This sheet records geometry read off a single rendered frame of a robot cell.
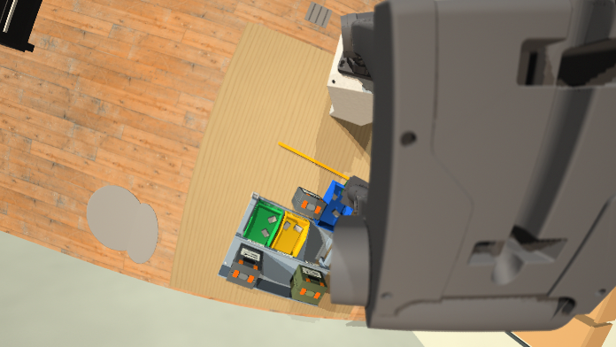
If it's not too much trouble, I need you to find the yellow open bin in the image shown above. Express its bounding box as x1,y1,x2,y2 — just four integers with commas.
269,212,310,257

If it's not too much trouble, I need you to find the green open bin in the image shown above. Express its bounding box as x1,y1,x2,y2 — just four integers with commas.
243,201,283,247

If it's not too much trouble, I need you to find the olive green tool case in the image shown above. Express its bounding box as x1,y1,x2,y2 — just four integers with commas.
290,265,327,305

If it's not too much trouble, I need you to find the blue bin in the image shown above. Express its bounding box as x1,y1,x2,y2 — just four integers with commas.
313,181,354,232

